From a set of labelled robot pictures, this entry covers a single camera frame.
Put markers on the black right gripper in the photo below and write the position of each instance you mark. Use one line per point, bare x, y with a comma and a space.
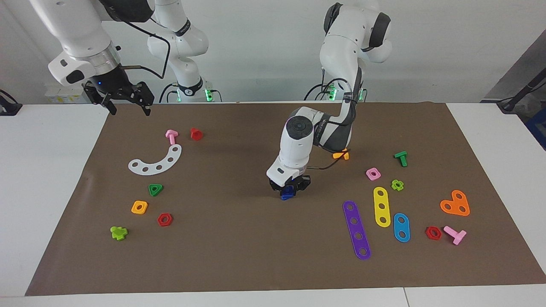
111, 85

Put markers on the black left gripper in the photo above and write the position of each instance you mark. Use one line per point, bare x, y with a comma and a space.
294, 181

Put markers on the blue square plastic nut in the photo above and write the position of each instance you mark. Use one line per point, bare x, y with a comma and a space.
290, 189

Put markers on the blue plastic screw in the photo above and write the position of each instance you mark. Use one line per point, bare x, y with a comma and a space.
287, 196

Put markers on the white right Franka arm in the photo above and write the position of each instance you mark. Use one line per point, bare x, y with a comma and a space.
76, 34

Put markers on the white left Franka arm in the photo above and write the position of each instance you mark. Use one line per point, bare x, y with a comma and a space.
298, 145

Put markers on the pink plastic screw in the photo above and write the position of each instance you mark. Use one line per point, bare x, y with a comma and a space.
171, 135
455, 235

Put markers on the orange plastic screw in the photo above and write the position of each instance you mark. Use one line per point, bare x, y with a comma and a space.
344, 156

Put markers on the white curved five-hole strip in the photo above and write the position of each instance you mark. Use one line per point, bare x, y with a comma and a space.
164, 161

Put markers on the white labelled box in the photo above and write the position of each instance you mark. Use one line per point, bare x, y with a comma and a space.
64, 96

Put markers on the brown paper table mat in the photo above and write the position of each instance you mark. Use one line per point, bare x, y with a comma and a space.
256, 247

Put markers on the red plastic screw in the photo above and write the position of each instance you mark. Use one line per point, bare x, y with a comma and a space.
196, 135

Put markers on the purple four-hole plastic strip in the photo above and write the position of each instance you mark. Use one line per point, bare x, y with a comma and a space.
356, 230

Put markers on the pink square plastic nut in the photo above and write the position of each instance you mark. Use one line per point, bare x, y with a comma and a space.
369, 171

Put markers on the green triangular plastic nut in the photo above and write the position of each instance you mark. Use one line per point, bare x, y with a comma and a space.
151, 186

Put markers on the yellow three-hole plastic strip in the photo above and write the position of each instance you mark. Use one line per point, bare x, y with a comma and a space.
381, 199

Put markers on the green cross-shaped plastic nut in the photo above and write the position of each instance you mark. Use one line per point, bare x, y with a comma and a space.
394, 186

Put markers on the orange square plastic nut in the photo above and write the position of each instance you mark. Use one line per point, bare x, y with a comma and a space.
134, 210

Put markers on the dark green plastic screw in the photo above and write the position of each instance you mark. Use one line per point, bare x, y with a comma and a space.
402, 158

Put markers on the blue two-hole plastic strip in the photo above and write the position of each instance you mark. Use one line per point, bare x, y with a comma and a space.
401, 228

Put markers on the red hexagonal plastic nut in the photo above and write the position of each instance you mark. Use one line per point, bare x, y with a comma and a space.
428, 233
160, 220

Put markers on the black table clamp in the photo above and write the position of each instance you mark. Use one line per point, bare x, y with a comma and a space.
9, 107

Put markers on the lime green cross-head screw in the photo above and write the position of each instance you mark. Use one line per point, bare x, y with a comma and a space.
118, 233

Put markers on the orange angled three-hole plate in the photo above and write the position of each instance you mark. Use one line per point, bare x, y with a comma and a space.
454, 209

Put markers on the black stand pole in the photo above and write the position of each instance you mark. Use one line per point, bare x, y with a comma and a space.
522, 90

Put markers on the blue box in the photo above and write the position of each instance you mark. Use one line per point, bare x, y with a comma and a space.
538, 128

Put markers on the grey partition board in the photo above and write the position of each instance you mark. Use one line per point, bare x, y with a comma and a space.
520, 64

